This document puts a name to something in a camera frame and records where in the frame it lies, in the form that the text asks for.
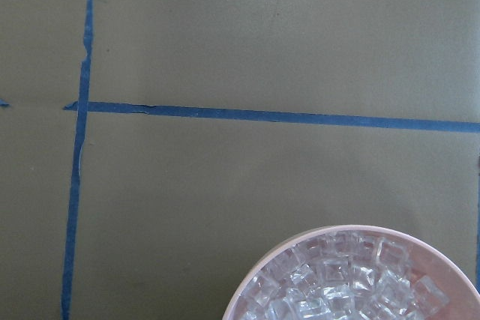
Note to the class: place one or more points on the pink bowl of ice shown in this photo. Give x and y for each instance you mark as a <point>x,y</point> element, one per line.
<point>354,272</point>

